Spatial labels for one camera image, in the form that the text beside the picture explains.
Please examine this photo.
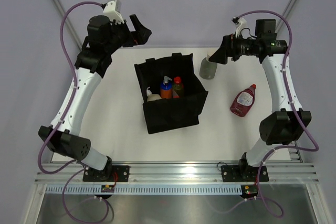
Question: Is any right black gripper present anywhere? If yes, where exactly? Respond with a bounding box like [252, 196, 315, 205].
[209, 31, 260, 65]

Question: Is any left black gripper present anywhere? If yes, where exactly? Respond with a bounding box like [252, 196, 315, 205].
[104, 15, 151, 55]

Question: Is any grey-green pump bottle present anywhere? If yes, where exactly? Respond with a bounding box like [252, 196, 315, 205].
[199, 49, 217, 80]

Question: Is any dark red Fairy bottle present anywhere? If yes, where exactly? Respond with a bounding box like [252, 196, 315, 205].
[229, 84, 257, 118]

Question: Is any orange blue-pump bottle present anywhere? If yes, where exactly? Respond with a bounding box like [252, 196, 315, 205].
[160, 76, 172, 99]

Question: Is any yellow red-cap detergent bottle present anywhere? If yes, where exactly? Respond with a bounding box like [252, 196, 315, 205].
[172, 77, 184, 98]

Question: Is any beige pump bottle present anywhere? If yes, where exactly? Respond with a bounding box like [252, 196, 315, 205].
[146, 87, 161, 102]

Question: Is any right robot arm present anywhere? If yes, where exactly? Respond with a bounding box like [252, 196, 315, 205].
[208, 17, 311, 182]

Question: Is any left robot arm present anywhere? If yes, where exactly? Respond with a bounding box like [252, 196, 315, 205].
[38, 14, 152, 182]

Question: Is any black canvas bag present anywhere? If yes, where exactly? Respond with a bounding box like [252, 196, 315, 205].
[134, 53, 208, 134]

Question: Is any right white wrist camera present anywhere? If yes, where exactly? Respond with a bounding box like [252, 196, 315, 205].
[232, 17, 247, 38]

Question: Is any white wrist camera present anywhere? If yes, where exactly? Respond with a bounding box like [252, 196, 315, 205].
[232, 17, 247, 38]
[103, 0, 124, 24]

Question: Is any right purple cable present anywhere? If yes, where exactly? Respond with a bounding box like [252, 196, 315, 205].
[209, 10, 320, 219]

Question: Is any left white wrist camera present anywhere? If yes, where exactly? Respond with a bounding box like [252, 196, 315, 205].
[103, 0, 124, 24]

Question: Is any right aluminium frame post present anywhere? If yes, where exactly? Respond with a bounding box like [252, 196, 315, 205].
[273, 0, 300, 35]

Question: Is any aluminium frame post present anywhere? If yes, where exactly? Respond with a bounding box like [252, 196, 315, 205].
[273, 0, 300, 35]
[51, 0, 82, 49]

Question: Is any left aluminium frame post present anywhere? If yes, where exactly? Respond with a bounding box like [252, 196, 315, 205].
[51, 0, 82, 49]

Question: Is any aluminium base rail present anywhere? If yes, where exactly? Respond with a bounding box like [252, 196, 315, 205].
[34, 161, 320, 185]

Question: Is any white slotted cable duct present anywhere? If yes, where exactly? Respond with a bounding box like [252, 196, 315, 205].
[46, 184, 242, 195]

